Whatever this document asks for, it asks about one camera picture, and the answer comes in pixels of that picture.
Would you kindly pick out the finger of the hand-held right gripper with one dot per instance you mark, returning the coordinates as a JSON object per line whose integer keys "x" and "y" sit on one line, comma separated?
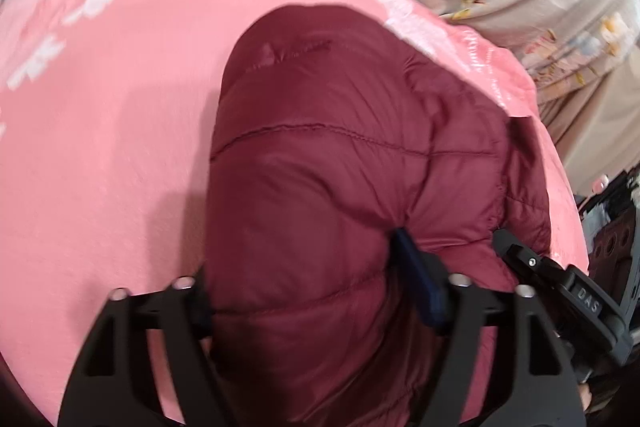
{"x": 525, "y": 262}

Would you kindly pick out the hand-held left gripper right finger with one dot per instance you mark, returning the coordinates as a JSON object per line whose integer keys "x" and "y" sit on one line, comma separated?
{"x": 425, "y": 292}

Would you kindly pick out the maroon puffer jacket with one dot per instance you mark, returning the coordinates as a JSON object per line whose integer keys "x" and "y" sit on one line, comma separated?
{"x": 325, "y": 182}

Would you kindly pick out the pink fleece blanket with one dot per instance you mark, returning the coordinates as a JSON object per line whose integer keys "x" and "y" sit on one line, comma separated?
{"x": 125, "y": 107}

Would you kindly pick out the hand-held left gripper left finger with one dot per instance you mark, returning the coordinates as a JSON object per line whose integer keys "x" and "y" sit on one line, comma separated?
{"x": 197, "y": 307}

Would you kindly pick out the brown panel with round holes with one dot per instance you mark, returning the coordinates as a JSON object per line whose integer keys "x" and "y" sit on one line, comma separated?
{"x": 614, "y": 239}

